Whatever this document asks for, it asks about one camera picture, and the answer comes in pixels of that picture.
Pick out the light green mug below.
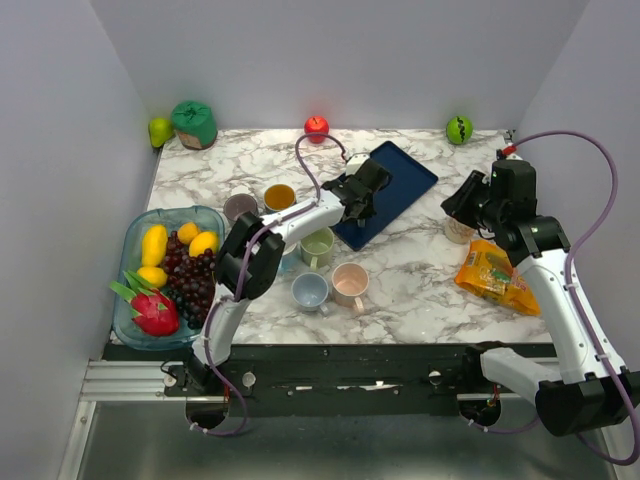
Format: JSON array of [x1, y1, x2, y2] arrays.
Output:
[[300, 227, 335, 271]]

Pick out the blue butterfly mug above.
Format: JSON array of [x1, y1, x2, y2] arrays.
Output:
[[263, 184, 296, 213]]

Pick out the pink ceramic mug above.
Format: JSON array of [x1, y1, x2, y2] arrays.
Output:
[[331, 262, 369, 314]]

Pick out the grey mug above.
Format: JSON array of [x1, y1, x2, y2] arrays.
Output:
[[291, 272, 329, 316]]

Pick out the purple ceramic mug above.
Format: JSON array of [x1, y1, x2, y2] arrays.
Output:
[[223, 193, 259, 226]]

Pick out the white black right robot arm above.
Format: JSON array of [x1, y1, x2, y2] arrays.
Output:
[[441, 159, 639, 436]]

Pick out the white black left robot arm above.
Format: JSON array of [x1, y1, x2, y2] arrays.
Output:
[[185, 159, 392, 395]]

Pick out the white pump bottle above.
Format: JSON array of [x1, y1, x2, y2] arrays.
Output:
[[444, 217, 476, 245]]

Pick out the dark blue mat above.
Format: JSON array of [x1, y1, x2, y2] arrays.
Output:
[[332, 141, 439, 251]]

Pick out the orange snack bag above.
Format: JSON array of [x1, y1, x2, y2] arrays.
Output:
[[454, 239, 541, 316]]

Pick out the red toy apple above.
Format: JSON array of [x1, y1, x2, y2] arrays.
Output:
[[303, 116, 330, 144]]

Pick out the teal plastic fruit bin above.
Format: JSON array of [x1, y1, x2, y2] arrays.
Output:
[[112, 205, 225, 351]]

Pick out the small yellow toy lemon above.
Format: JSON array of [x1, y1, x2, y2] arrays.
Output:
[[177, 222, 201, 245]]

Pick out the dark red toy grapes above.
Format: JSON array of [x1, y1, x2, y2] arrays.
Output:
[[160, 231, 217, 330]]

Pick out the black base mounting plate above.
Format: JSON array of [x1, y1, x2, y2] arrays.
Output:
[[164, 342, 521, 419]]

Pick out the green toy pear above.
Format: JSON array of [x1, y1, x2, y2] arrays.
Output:
[[148, 117, 174, 148]]

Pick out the yellow toy mango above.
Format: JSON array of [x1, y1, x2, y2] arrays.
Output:
[[141, 224, 168, 267]]

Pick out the red toy dragon fruit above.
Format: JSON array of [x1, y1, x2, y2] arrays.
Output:
[[109, 271, 180, 337]]

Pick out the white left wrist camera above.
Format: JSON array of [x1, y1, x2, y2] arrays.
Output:
[[345, 153, 369, 176]]

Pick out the left aluminium rail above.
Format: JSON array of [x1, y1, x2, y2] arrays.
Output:
[[80, 360, 172, 402]]

